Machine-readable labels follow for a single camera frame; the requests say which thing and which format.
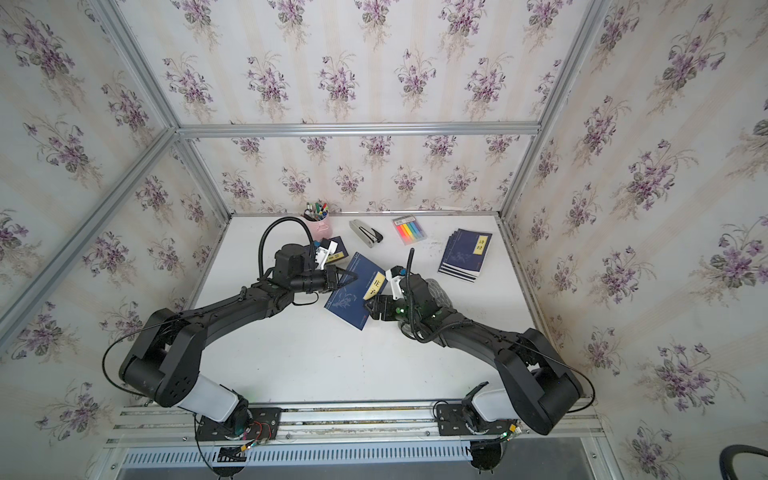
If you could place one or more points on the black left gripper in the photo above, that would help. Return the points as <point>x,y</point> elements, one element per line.
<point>329,279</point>

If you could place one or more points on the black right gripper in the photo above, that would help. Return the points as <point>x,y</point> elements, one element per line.
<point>387,302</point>

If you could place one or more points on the blue book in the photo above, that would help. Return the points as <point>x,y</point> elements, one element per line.
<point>348,303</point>
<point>340,252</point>
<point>464,254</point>

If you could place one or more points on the grey patterned cloth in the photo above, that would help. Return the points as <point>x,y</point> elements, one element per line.
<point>439,299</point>

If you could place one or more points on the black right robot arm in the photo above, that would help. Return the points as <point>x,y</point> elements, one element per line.
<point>540,386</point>

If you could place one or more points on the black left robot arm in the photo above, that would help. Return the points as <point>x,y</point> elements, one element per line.
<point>164,361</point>

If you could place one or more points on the grey black stapler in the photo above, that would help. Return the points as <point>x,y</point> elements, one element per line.
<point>367,234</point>

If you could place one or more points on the pink pen cup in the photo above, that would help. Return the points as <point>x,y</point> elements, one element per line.
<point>320,229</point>

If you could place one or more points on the pens in cup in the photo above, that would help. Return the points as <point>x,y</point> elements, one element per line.
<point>316,211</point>

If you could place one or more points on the colourful highlighter pack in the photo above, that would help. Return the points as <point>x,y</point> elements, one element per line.
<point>409,229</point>

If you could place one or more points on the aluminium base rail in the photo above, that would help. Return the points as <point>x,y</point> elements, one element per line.
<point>319,434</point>

